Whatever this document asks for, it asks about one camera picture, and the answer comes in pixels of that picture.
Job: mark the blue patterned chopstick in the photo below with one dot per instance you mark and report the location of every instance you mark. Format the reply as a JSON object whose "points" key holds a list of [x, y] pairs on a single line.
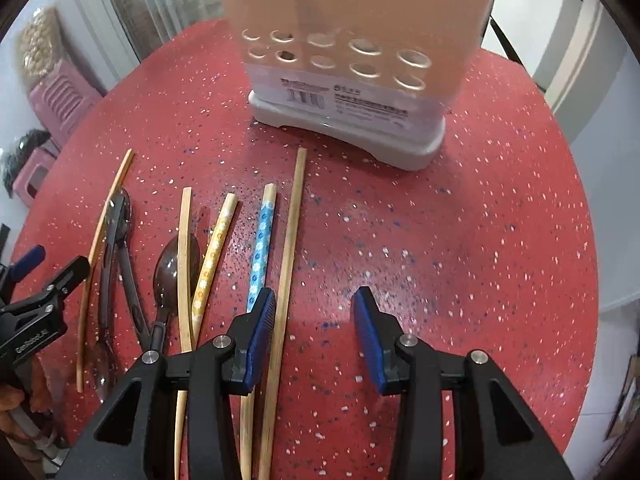
{"points": [[261, 245]]}

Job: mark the dark plastic utensil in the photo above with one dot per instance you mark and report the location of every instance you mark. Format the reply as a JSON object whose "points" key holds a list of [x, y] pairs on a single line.
{"points": [[103, 310], [125, 260]]}

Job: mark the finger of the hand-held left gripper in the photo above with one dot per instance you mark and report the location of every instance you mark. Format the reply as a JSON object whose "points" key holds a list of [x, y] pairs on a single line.
{"points": [[29, 259], [70, 272]]}

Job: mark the large pink plastic stool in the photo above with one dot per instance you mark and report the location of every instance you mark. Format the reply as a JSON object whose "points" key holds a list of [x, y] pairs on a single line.
{"points": [[60, 100]]}

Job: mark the glass cabinet door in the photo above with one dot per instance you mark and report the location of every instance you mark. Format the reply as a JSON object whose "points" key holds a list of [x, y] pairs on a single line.
{"points": [[160, 0]]}

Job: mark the brown cardboard piece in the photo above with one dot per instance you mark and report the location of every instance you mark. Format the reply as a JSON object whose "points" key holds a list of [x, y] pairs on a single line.
{"points": [[622, 410]]}

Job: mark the bag of peanuts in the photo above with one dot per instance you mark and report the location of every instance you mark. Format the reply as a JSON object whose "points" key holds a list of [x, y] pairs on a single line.
{"points": [[37, 45]]}

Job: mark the yellow patterned chopstick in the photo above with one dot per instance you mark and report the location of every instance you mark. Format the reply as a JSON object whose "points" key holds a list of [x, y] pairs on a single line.
{"points": [[215, 250]]}

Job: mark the plain bamboo chopstick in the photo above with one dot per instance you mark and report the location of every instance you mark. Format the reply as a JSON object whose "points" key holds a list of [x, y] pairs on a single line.
{"points": [[185, 270], [292, 240], [100, 245]]}

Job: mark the dark filled bag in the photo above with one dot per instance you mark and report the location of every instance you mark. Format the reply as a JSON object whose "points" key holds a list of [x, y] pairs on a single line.
{"points": [[20, 152]]}

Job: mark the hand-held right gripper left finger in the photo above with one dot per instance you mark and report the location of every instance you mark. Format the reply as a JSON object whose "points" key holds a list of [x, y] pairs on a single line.
{"points": [[262, 335]]}

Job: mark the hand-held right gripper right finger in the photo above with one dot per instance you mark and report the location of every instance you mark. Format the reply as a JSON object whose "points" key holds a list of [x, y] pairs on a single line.
{"points": [[370, 340]]}

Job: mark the brown translucent spoon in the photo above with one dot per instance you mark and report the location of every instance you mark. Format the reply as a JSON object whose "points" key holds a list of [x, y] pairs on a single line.
{"points": [[177, 270]]}

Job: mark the beige utensil holder box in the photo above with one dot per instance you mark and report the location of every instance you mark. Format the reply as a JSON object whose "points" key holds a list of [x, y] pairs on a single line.
{"points": [[345, 35]]}

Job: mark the person's left hand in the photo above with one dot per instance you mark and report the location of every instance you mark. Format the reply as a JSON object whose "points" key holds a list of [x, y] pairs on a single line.
{"points": [[10, 401]]}

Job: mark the small pink plastic stool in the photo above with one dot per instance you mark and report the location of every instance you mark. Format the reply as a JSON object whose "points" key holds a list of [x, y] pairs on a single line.
{"points": [[31, 175]]}

